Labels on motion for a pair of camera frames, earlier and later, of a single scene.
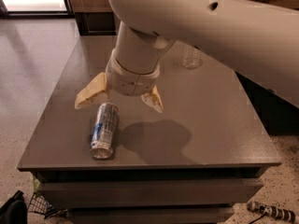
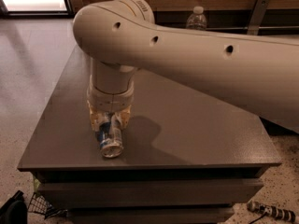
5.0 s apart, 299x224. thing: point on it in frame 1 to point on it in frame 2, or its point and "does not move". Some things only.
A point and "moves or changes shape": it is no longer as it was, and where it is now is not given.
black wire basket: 39,204 does not move
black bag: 15,210 does not move
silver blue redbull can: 105,131 moves or changes shape
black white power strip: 283,214 does not move
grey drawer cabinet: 207,152 does not move
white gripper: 132,81 to 109,101
